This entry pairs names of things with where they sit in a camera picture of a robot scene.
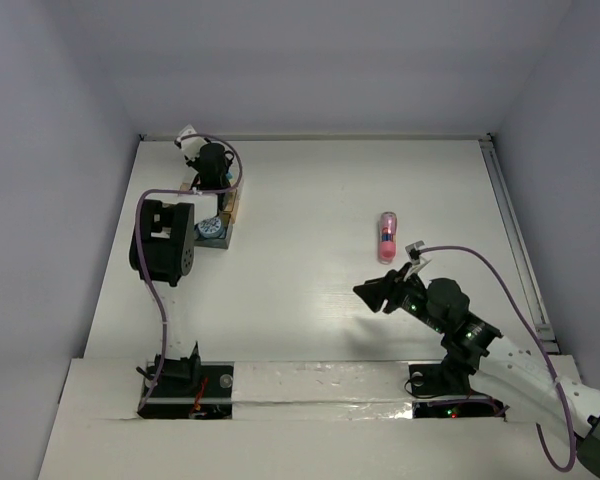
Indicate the aluminium side rail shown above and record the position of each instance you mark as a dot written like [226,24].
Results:
[529,284]

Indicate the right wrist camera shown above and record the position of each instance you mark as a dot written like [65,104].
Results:
[416,257]

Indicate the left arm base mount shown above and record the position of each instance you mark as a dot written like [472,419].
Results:
[189,389]

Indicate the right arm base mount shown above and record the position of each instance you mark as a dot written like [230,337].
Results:
[441,394]

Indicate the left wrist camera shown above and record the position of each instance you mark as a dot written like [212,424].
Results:
[189,142]

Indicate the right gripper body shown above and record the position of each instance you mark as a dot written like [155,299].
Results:
[411,298]

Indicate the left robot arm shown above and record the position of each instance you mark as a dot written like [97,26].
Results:
[168,223]

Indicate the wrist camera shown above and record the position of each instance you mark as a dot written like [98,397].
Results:
[416,257]
[189,142]

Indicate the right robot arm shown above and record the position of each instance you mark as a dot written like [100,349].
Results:
[480,359]

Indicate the amber plastic bin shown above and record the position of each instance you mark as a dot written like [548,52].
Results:
[232,205]

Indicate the grey plastic bin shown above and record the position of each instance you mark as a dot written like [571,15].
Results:
[219,243]

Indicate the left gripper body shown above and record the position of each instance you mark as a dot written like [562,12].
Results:
[218,201]

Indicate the pink clear tube case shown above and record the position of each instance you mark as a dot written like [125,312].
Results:
[387,228]

